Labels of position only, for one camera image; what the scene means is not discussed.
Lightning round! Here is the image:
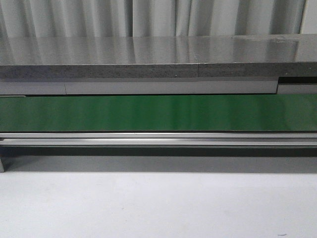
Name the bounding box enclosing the aluminium conveyor front rail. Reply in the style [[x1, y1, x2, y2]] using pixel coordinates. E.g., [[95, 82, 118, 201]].
[[0, 132, 317, 174]]

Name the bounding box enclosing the white pleated curtain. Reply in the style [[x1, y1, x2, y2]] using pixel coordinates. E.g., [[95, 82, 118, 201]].
[[0, 0, 317, 37]]

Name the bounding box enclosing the green conveyor belt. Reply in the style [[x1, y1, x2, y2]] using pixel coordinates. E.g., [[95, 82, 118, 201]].
[[0, 94, 317, 132]]

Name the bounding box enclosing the grey stone slab table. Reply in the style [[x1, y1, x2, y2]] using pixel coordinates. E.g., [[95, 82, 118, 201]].
[[0, 34, 317, 79]]

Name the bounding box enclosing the grey conveyor rear guard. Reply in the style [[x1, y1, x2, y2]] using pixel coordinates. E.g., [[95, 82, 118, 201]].
[[0, 76, 317, 96]]

